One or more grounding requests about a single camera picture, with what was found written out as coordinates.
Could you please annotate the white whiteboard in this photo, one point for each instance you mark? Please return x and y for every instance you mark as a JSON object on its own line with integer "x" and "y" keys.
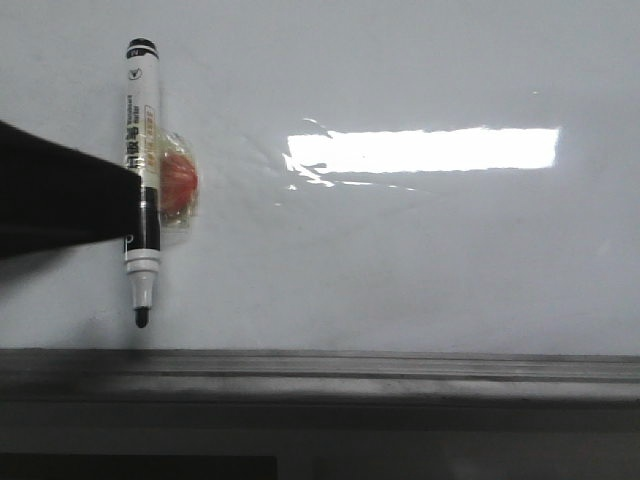
{"x": 421, "y": 176}

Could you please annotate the black and white whiteboard marker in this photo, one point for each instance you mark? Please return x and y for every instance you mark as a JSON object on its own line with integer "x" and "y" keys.
{"x": 142, "y": 247}

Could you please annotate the red round magnet with tape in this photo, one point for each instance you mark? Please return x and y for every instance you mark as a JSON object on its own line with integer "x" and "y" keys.
{"x": 179, "y": 189}

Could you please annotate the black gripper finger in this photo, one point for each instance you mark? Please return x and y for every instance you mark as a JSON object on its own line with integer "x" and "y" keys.
{"x": 53, "y": 196}

